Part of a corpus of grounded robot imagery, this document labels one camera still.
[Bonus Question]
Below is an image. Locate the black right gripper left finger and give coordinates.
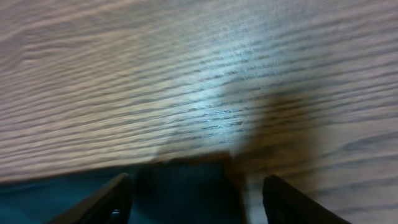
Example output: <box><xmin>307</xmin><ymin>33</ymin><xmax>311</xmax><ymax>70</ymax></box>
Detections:
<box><xmin>48</xmin><ymin>173</ymin><xmax>132</xmax><ymax>224</ymax></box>

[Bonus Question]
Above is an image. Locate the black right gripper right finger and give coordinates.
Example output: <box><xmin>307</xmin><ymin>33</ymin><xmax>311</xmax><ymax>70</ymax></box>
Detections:
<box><xmin>262</xmin><ymin>175</ymin><xmax>350</xmax><ymax>224</ymax></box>

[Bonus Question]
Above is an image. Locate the black t-shirt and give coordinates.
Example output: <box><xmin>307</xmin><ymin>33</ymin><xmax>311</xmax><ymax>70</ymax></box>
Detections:
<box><xmin>1</xmin><ymin>153</ymin><xmax>246</xmax><ymax>224</ymax></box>

